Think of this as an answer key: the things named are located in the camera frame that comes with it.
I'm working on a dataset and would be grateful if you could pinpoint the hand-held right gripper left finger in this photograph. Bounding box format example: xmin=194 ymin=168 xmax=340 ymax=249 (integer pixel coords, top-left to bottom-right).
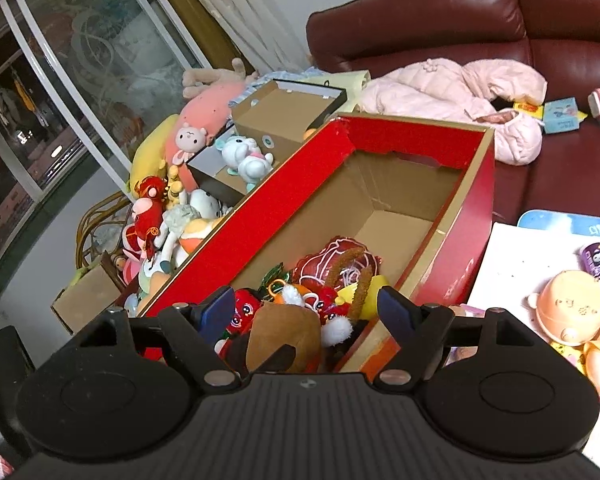
xmin=72 ymin=286 xmax=243 ymax=394

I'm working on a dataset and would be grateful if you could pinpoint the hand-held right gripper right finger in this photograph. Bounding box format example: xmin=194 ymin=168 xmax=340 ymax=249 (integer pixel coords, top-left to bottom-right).
xmin=375 ymin=285 xmax=551 ymax=392

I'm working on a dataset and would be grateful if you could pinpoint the brown plush toy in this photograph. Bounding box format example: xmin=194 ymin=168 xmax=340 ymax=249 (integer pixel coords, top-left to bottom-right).
xmin=230 ymin=305 xmax=324 ymax=374

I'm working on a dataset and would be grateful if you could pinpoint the red cardboard box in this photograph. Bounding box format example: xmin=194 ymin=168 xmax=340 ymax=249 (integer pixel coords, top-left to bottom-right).
xmin=137 ymin=114 xmax=496 ymax=374

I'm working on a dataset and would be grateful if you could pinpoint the red strawberry plush toy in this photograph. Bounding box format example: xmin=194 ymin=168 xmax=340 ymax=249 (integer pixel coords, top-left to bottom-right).
xmin=229 ymin=287 xmax=264 ymax=337

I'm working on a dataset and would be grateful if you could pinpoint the brown fuzzy loop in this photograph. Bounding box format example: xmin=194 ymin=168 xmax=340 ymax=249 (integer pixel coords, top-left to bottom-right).
xmin=322 ymin=245 xmax=377 ymax=322

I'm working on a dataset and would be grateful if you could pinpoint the red plush doll white trim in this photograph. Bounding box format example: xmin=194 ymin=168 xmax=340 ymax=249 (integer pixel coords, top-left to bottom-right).
xmin=305 ymin=287 xmax=355 ymax=347

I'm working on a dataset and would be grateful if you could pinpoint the red patterned plush cushion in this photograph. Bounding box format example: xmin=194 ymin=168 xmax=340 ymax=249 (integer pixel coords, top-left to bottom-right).
xmin=292 ymin=235 xmax=384 ymax=292

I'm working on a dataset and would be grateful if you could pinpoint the pile of plush toys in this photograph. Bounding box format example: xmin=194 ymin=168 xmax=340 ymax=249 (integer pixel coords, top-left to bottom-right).
xmin=121 ymin=57 xmax=277 ymax=314

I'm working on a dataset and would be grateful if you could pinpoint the white printed play mat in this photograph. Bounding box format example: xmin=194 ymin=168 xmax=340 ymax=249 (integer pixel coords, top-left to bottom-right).
xmin=467 ymin=209 xmax=600 ymax=462

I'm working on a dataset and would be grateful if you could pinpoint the small plain cardboard box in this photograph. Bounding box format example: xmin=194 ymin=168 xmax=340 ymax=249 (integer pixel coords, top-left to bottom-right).
xmin=50 ymin=262 xmax=124 ymax=336

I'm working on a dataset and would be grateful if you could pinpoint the grey open box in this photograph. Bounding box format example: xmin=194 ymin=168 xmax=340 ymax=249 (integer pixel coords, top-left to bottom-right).
xmin=186 ymin=130 xmax=253 ymax=202

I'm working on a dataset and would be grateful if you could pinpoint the rattan chair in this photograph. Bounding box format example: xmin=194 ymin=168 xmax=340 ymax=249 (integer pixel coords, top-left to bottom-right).
xmin=75 ymin=192 xmax=137 ymax=272

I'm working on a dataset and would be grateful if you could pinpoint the open brown cardboard box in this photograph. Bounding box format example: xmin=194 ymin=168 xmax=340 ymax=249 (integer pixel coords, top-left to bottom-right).
xmin=230 ymin=79 xmax=349 ymax=154

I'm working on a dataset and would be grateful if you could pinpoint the small purple cup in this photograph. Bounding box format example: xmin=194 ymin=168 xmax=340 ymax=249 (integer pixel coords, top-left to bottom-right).
xmin=580 ymin=241 xmax=600 ymax=282

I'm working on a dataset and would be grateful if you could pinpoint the pink puffer jacket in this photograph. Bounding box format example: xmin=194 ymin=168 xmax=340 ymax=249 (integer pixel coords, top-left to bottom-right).
xmin=357 ymin=57 xmax=549 ymax=166

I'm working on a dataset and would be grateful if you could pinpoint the yellow red snack packet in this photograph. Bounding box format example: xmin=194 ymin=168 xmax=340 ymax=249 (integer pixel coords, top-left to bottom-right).
xmin=511 ymin=101 xmax=546 ymax=122

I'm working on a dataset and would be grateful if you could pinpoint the small teal box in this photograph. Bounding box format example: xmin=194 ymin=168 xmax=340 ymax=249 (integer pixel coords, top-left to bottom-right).
xmin=542 ymin=97 xmax=589 ymax=136

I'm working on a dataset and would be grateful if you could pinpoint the glass sliding door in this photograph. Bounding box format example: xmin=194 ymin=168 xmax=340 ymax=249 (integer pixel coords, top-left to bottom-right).
xmin=0 ymin=0 xmax=217 ymax=283

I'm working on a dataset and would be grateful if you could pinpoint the dark red leather sofa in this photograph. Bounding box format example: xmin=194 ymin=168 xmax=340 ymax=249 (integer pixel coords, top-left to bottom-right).
xmin=305 ymin=0 xmax=600 ymax=226

